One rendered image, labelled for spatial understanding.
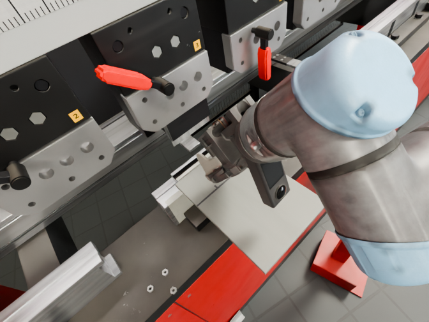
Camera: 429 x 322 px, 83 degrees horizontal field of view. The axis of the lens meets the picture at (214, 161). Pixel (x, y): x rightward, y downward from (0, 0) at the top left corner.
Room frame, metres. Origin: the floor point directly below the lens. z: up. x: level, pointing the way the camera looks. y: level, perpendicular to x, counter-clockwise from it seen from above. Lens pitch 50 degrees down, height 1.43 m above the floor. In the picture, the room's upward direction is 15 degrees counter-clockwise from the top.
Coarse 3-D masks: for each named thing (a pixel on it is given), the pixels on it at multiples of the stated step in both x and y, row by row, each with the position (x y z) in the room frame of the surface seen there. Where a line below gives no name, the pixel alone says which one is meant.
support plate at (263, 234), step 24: (216, 168) 0.34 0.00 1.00; (192, 192) 0.30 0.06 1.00; (216, 192) 0.28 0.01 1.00; (240, 192) 0.26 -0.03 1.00; (312, 192) 0.22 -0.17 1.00; (216, 216) 0.23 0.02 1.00; (240, 216) 0.21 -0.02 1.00; (264, 216) 0.20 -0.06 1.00; (288, 216) 0.19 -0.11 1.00; (312, 216) 0.17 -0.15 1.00; (240, 240) 0.17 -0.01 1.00; (264, 240) 0.16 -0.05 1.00; (288, 240) 0.14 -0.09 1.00; (264, 264) 0.12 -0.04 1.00
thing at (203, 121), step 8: (200, 104) 0.40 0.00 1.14; (184, 112) 0.38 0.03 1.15; (192, 112) 0.39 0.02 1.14; (200, 112) 0.40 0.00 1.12; (208, 112) 0.40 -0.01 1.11; (176, 120) 0.37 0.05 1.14; (184, 120) 0.38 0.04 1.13; (192, 120) 0.38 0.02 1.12; (200, 120) 0.39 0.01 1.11; (208, 120) 0.41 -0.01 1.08; (168, 128) 0.36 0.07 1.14; (176, 128) 0.36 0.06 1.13; (184, 128) 0.37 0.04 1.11; (192, 128) 0.39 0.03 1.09; (168, 136) 0.37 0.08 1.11; (176, 136) 0.36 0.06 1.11; (184, 136) 0.38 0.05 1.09; (176, 144) 0.37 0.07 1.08
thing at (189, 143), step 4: (132, 124) 0.60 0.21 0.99; (144, 132) 0.52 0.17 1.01; (148, 132) 0.53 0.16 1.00; (152, 132) 0.53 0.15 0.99; (148, 136) 0.52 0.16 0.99; (188, 136) 0.46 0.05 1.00; (184, 140) 0.45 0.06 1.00; (188, 140) 0.45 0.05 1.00; (192, 140) 0.45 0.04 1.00; (196, 140) 0.44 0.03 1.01; (184, 144) 0.44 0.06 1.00; (188, 144) 0.44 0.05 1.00; (192, 144) 0.43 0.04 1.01; (196, 144) 0.43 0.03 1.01; (188, 148) 0.42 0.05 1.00; (192, 148) 0.42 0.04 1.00
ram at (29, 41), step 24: (96, 0) 0.32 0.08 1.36; (120, 0) 0.33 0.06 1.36; (144, 0) 0.34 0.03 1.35; (24, 24) 0.28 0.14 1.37; (48, 24) 0.29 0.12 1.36; (72, 24) 0.30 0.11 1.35; (96, 24) 0.31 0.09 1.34; (0, 48) 0.26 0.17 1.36; (24, 48) 0.27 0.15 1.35; (48, 48) 0.28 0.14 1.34; (0, 72) 0.26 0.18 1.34
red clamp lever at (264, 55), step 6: (252, 30) 0.42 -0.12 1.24; (258, 30) 0.41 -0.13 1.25; (264, 30) 0.40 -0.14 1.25; (270, 30) 0.40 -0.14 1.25; (258, 36) 0.41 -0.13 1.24; (264, 36) 0.40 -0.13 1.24; (270, 36) 0.39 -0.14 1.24; (264, 42) 0.40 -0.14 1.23; (264, 48) 0.40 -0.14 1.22; (258, 54) 0.41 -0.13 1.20; (264, 54) 0.40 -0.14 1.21; (270, 54) 0.40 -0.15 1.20; (258, 60) 0.41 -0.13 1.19; (264, 60) 0.40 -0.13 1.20; (270, 60) 0.40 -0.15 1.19; (258, 66) 0.41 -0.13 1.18; (264, 66) 0.40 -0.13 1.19; (270, 66) 0.40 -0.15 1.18; (264, 72) 0.40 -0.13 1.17; (270, 72) 0.40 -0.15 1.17; (264, 78) 0.40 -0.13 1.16
